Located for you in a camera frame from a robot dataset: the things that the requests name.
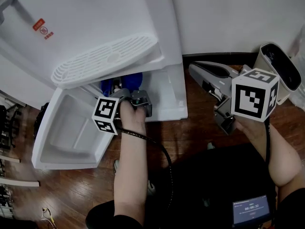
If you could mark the white handheld device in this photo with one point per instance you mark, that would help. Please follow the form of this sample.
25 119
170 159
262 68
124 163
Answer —
281 68

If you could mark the black garbage bag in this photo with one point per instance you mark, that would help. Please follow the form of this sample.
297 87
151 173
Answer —
40 120

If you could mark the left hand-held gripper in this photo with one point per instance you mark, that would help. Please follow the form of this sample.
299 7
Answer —
106 110

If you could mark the clear plastic water bottle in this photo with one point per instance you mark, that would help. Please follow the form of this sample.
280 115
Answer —
300 80

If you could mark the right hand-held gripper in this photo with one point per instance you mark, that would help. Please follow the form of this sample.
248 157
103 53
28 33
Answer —
252 99

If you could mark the white slotted drip tray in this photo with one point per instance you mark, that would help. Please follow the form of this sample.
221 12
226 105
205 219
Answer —
104 56

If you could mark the person's black clothing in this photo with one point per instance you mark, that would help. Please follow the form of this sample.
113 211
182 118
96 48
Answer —
214 175

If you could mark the white water dispenser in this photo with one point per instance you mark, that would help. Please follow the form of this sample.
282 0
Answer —
95 20

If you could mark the person's left forearm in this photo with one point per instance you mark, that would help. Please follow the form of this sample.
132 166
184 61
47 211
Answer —
129 170

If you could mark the black device with lit screen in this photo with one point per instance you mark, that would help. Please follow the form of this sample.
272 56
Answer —
251 210

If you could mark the person's right forearm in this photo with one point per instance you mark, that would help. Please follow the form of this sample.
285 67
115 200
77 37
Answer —
281 156

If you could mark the blue cloth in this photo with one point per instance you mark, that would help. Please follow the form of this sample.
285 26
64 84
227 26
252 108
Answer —
133 80

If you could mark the white mini fridge door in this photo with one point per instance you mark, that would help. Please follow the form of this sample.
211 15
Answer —
71 132

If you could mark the person's left hand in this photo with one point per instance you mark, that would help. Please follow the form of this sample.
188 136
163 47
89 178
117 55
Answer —
132 118

